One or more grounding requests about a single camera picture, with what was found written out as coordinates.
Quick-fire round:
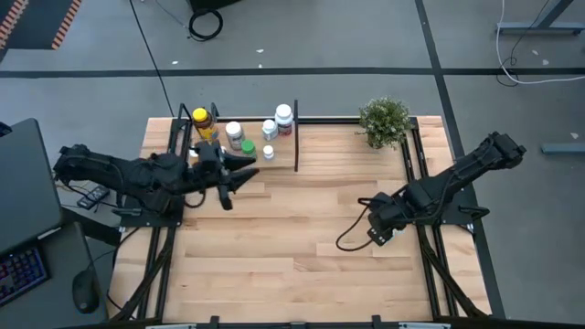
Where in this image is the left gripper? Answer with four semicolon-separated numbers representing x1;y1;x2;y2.
189;141;261;211

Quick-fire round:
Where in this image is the clear gummy bottle white cap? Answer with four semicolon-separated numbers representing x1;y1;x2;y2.
224;121;246;152

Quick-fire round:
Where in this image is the white medicine bottle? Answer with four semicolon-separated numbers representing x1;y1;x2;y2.
261;119;280;143

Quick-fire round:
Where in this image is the amber bottle yellow cap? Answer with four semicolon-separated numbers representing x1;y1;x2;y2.
191;107;219;143

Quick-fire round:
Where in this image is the large white bottle maroon label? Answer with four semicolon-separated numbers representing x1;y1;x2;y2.
274;103;295;136

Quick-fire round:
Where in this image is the potted green plant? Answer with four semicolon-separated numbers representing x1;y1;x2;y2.
357;94;412;151

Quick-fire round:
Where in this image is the small black remote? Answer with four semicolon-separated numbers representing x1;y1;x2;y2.
76;185;111;210

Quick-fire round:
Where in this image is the black box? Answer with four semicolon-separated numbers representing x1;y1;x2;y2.
188;0;244;13

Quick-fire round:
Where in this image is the grey desk foot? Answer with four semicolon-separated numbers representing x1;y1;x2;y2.
496;0;585;37
540;143;585;155

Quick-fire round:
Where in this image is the black computer mouse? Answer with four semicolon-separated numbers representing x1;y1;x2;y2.
70;268;101;315

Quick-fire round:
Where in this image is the dark grey desk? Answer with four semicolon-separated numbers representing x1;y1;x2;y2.
0;118;113;329

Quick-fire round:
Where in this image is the backlit keyboard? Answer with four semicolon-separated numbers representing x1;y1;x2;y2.
0;246;50;308

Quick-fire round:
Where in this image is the black orange striped floor mat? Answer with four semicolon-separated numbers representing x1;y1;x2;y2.
0;0;84;51

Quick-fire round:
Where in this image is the black frame wooden shelf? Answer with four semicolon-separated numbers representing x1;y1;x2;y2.
175;99;301;174

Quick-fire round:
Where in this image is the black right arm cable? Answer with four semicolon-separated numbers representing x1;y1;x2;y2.
335;196;383;253

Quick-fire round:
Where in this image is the black aluminium table frame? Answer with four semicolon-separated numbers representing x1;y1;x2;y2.
107;102;493;329

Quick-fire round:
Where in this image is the coiled black floor cable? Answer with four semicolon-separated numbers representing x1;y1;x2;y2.
187;7;225;43

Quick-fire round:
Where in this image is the black hanging cable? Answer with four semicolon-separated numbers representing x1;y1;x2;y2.
127;0;176;116

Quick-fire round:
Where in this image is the white floor cable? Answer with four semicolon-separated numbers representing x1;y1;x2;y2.
495;0;585;86

